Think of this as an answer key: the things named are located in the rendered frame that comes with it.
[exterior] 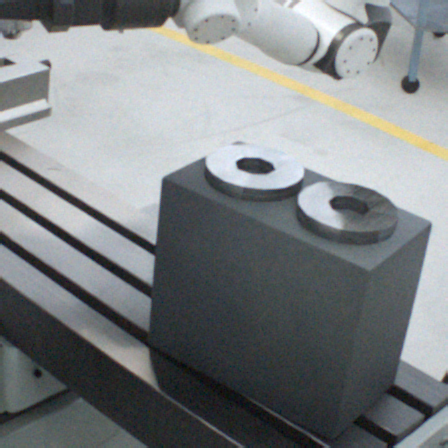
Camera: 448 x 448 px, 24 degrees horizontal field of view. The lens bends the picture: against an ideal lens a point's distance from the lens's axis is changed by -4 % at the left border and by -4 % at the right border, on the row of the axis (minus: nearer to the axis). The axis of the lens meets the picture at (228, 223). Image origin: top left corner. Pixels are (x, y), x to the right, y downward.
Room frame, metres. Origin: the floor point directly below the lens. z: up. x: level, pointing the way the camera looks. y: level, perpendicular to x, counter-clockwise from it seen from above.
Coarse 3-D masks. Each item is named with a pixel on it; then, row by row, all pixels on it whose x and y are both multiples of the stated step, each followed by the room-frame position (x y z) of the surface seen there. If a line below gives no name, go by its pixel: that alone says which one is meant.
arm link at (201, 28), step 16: (160, 0) 1.17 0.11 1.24; (176, 0) 1.19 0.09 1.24; (192, 0) 1.19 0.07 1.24; (208, 0) 1.19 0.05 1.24; (224, 0) 1.20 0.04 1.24; (160, 16) 1.18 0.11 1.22; (176, 16) 1.21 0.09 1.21; (192, 16) 1.18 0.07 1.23; (208, 16) 1.18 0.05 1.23; (224, 16) 1.18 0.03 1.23; (192, 32) 1.18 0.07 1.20; (208, 32) 1.20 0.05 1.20; (224, 32) 1.21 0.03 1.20
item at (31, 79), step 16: (0, 48) 1.46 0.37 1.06; (0, 64) 1.43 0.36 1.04; (16, 64) 1.40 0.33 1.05; (32, 64) 1.41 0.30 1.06; (0, 80) 1.34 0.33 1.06; (16, 80) 1.35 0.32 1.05; (32, 80) 1.38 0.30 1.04; (48, 80) 1.40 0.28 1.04; (0, 96) 1.33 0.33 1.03; (16, 96) 1.36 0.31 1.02; (32, 96) 1.38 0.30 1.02; (0, 112) 1.33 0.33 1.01; (16, 112) 1.35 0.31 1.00; (32, 112) 1.36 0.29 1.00; (48, 112) 1.38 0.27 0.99; (0, 128) 1.32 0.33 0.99
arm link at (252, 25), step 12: (240, 0) 1.30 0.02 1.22; (252, 0) 1.29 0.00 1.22; (264, 0) 1.29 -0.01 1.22; (240, 12) 1.29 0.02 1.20; (252, 12) 1.28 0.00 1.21; (264, 12) 1.28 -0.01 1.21; (252, 24) 1.27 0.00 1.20; (264, 24) 1.28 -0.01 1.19; (240, 36) 1.28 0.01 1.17; (252, 36) 1.28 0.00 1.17
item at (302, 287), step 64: (192, 192) 0.86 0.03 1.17; (256, 192) 0.85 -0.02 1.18; (320, 192) 0.86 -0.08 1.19; (192, 256) 0.85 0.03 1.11; (256, 256) 0.81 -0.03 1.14; (320, 256) 0.78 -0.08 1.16; (384, 256) 0.78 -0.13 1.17; (192, 320) 0.85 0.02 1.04; (256, 320) 0.81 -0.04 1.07; (320, 320) 0.78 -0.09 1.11; (384, 320) 0.80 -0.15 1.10; (256, 384) 0.80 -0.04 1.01; (320, 384) 0.77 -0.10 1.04; (384, 384) 0.83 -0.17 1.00
